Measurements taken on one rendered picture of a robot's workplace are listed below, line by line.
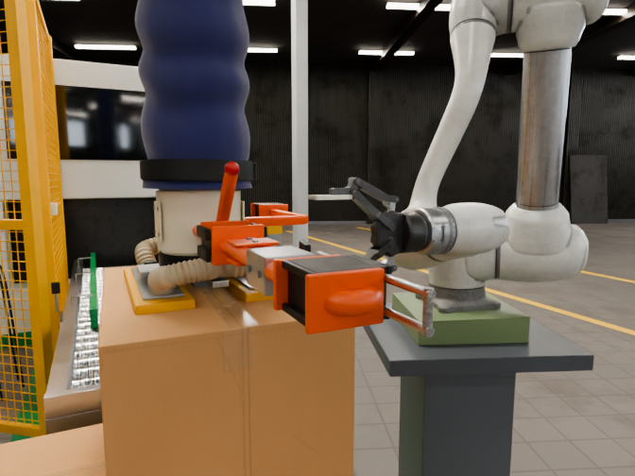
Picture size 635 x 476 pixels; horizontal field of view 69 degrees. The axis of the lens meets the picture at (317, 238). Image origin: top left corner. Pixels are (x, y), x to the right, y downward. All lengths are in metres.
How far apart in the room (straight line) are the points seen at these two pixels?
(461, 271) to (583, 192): 12.64
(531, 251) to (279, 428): 0.78
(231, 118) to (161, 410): 0.52
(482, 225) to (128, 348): 0.64
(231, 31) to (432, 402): 1.02
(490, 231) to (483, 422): 0.65
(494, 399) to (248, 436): 0.79
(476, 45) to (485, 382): 0.85
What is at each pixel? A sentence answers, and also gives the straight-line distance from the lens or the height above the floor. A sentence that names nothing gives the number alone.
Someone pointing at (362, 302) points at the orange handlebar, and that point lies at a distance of 0.38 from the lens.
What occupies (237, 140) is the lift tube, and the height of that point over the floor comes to 1.24.
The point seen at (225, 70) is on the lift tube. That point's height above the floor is 1.37.
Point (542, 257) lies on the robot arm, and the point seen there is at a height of 0.97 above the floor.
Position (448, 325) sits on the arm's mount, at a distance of 1.24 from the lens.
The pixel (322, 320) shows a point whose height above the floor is 1.06.
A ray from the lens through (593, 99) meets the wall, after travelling 14.39.
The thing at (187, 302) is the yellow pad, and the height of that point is 0.96.
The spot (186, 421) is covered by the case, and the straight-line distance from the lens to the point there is 0.77.
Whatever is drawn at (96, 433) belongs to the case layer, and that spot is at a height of 0.54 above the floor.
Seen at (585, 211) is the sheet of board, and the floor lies 0.33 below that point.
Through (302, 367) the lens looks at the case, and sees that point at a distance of 0.79.
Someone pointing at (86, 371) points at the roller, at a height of 0.54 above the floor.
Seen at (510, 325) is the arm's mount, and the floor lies 0.80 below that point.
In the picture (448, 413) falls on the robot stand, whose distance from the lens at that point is 1.37.
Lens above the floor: 1.17
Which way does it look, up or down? 7 degrees down
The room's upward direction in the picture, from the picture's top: straight up
